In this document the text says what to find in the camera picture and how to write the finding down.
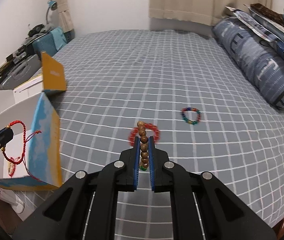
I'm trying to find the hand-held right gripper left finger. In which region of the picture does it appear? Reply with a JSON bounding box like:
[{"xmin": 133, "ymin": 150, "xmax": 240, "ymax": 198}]
[{"xmin": 15, "ymin": 135, "xmax": 142, "ymax": 240}]

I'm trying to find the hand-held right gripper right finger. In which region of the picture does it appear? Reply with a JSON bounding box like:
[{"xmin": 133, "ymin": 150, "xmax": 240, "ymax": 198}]
[{"xmin": 147, "ymin": 135, "xmax": 277, "ymax": 240}]

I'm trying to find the red cord bracelet gold tube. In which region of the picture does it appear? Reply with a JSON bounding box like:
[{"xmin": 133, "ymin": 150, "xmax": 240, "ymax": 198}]
[{"xmin": 1, "ymin": 120, "xmax": 43, "ymax": 180}]

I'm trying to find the brown wooden bead bracelet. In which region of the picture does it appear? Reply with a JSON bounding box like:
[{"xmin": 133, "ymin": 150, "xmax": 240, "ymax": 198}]
[{"xmin": 136, "ymin": 121, "xmax": 149, "ymax": 172}]

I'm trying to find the blue and yellow cardboard box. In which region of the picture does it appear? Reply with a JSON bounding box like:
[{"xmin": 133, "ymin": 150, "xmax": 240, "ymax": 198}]
[{"xmin": 0, "ymin": 51, "xmax": 68, "ymax": 192}]

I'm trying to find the white plastic item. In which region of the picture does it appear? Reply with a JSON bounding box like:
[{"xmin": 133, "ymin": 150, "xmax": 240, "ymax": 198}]
[{"xmin": 0, "ymin": 185, "xmax": 25, "ymax": 214}]

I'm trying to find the grey suitcase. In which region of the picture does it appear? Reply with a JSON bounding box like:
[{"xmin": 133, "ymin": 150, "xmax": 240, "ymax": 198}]
[{"xmin": 0, "ymin": 54, "xmax": 43, "ymax": 90}]

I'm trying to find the grey checked bed sheet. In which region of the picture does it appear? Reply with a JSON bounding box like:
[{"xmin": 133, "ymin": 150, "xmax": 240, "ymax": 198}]
[{"xmin": 0, "ymin": 29, "xmax": 284, "ymax": 240}]

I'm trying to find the teal suitcase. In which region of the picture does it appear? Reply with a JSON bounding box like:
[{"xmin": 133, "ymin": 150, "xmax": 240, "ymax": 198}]
[{"xmin": 32, "ymin": 27, "xmax": 66, "ymax": 55}]

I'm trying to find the black bag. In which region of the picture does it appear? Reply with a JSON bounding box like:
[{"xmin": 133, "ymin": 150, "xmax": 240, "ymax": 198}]
[{"xmin": 28, "ymin": 24, "xmax": 51, "ymax": 37}]

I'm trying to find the blue desk lamp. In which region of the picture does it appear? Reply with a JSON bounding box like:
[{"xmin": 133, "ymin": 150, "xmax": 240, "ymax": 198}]
[{"xmin": 46, "ymin": 0, "xmax": 59, "ymax": 25}]

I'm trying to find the narrow beige curtain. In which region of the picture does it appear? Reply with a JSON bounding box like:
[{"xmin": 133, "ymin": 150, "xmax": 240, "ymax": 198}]
[{"xmin": 45, "ymin": 0, "xmax": 75, "ymax": 39}]

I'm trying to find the wide beige curtain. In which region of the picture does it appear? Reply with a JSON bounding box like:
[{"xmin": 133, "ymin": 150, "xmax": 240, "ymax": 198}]
[{"xmin": 148, "ymin": 0, "xmax": 273, "ymax": 27}]

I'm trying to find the stack of folded bedding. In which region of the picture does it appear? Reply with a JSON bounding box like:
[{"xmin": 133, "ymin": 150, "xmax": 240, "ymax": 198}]
[{"xmin": 223, "ymin": 5, "xmax": 284, "ymax": 68}]

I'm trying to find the brown patterned pillow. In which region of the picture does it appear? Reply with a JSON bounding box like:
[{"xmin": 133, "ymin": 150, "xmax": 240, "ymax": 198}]
[{"xmin": 249, "ymin": 3, "xmax": 284, "ymax": 40}]

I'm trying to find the red bead bracelet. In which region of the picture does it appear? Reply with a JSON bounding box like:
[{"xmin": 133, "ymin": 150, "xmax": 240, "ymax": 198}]
[{"xmin": 128, "ymin": 122, "xmax": 160, "ymax": 145}]

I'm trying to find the multicolour bead bracelet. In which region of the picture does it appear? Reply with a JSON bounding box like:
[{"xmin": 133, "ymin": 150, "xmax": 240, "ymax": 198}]
[{"xmin": 181, "ymin": 107, "xmax": 202, "ymax": 125}]

